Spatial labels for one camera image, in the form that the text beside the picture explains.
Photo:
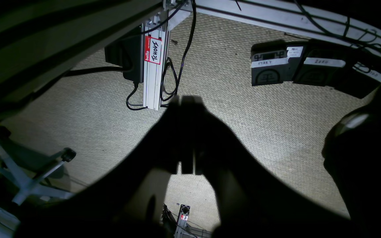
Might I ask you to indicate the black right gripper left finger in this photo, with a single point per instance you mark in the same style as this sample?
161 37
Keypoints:
125 203

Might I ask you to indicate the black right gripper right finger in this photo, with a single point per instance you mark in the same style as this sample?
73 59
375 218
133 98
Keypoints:
251 201

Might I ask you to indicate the office chair base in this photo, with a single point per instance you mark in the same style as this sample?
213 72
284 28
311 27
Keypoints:
27 169

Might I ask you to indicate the black foot pedal start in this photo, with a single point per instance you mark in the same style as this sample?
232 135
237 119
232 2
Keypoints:
275 62

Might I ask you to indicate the black power adapter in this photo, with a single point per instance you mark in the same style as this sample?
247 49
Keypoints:
128 54

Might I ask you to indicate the black foot pedal zero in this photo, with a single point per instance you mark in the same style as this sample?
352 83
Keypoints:
321 63

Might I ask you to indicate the aluminium frame post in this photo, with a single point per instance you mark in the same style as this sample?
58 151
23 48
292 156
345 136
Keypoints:
155 54

